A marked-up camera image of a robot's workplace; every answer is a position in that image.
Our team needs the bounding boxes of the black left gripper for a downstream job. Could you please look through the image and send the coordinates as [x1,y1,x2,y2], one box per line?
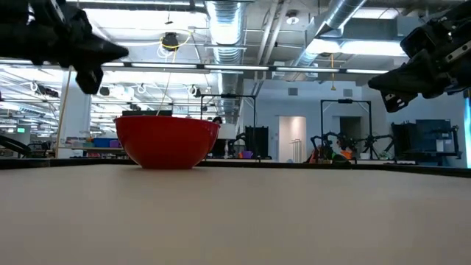
[0,0,130,95]

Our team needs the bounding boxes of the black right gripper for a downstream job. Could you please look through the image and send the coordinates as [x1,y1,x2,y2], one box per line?
[367,1,471,113]

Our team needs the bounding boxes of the large red plastic bowl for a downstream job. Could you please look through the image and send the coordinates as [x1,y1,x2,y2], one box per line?
[113,115,222,170]

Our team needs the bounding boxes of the black monitor workstation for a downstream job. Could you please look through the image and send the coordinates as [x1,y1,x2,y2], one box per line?
[390,119,464,166]

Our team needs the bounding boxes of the white square pillar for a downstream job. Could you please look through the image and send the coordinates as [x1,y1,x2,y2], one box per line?
[57,69,92,159]

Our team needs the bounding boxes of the blue storage bin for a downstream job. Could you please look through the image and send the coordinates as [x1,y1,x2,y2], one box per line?
[92,137,121,149]

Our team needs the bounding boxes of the background black robot arms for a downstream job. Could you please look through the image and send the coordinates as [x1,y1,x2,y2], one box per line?
[308,131,397,164]

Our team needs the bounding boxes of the long ceiling light strip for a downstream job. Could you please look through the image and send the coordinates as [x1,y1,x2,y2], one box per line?
[0,57,390,77]

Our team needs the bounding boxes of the white shade table lamp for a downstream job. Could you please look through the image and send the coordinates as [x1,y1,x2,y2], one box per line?
[219,123,237,140]

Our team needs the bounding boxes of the black folding screen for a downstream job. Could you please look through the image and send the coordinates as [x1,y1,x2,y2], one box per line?
[244,125,269,159]

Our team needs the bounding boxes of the wide black metal frame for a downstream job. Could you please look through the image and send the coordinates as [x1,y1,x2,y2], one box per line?
[320,99,372,160]

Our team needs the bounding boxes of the yellow hanging cable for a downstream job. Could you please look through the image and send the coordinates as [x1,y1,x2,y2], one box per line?
[155,32,193,116]

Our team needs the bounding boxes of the black ceiling cable reel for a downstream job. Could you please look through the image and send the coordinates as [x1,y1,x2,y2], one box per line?
[160,32,180,52]

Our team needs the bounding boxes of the black table edge rail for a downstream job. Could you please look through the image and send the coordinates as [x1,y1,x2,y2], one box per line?
[0,157,471,179]

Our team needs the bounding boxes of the smooth silver ventilation duct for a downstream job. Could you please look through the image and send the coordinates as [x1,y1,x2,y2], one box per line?
[285,0,368,82]

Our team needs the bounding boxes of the silver ribbed ventilation duct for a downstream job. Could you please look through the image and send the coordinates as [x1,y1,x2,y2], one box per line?
[204,0,247,118]

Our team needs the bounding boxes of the tall black metal frame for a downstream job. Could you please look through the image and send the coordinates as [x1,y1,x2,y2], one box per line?
[199,93,258,159]

